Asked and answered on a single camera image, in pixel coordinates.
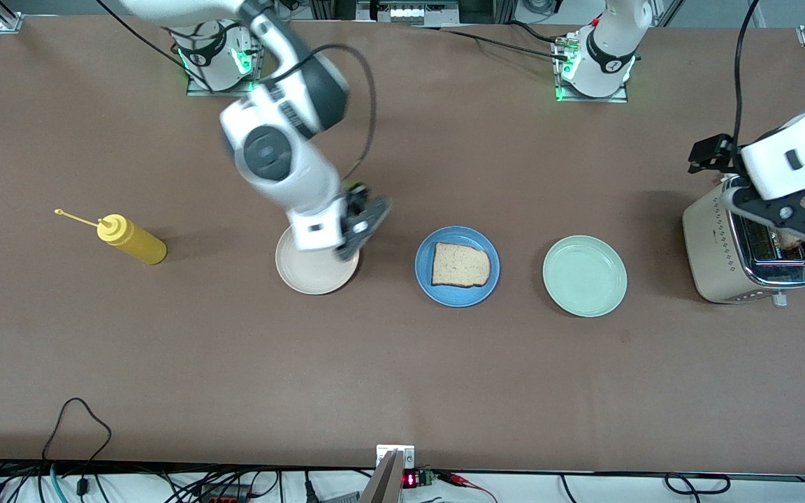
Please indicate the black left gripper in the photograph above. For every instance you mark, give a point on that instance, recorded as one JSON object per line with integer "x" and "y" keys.
{"x": 712, "y": 155}

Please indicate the brown bread slice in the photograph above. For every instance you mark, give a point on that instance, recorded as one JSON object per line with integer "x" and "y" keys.
{"x": 794, "y": 239}
{"x": 460, "y": 265}

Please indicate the yellow squeeze bottle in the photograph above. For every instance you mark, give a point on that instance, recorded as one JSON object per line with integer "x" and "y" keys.
{"x": 133, "y": 241}

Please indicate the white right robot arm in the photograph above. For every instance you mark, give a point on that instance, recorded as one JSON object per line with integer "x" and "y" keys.
{"x": 277, "y": 161}

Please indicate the cream round plate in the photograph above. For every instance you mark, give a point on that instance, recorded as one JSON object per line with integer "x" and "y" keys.
{"x": 318, "y": 276}

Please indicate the blue round plate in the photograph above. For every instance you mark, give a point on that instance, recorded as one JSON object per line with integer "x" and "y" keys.
{"x": 422, "y": 269}

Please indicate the pale green round plate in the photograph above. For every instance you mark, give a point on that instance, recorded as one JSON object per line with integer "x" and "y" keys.
{"x": 584, "y": 276}

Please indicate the beige and chrome toaster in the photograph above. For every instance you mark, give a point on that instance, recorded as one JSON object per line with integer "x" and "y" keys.
{"x": 713, "y": 258}

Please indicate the black electronics box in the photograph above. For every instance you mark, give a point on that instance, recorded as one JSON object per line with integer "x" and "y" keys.
{"x": 409, "y": 12}

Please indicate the circuit board with red display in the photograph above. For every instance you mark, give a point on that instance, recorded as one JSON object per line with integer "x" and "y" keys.
{"x": 413, "y": 480}

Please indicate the grey metal pole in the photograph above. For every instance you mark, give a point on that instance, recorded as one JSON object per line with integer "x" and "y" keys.
{"x": 383, "y": 485}

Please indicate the red alligator clip leads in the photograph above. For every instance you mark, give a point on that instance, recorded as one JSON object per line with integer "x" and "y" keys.
{"x": 458, "y": 479}

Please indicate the small silver metal bracket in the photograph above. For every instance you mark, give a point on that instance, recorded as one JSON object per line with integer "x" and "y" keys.
{"x": 383, "y": 453}

